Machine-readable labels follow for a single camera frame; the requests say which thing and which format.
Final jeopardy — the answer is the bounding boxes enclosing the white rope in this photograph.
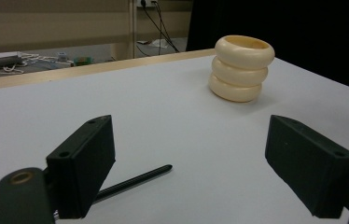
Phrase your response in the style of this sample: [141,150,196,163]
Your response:
[0,53,75,78]

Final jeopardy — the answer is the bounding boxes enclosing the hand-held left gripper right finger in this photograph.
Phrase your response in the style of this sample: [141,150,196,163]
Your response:
[264,114,349,219]

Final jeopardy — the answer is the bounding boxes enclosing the white paper scrap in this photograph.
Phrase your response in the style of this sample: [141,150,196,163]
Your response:
[149,38,171,49]

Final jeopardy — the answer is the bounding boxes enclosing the black hanging cables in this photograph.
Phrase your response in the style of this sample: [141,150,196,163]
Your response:
[135,0,180,58]

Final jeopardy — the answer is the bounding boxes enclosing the cream ringed pen holder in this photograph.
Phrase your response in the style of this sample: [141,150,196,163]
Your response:
[207,35,275,104]

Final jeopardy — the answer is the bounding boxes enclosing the white power strip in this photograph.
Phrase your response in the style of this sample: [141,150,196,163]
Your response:
[136,0,159,7]

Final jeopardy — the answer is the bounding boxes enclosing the beige wooden shelf unit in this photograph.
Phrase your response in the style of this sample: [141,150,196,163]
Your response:
[0,0,194,61]

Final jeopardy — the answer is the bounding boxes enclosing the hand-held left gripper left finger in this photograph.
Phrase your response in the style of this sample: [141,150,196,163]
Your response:
[45,114,117,219]

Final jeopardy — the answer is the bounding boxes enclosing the black curtain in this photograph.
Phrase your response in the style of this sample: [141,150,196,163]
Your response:
[186,0,349,95]

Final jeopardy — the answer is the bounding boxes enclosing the black pen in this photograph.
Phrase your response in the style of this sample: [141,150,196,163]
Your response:
[92,164,174,204]

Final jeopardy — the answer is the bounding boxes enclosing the colourful plastic packet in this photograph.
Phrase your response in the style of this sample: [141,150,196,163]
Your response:
[73,56,94,66]

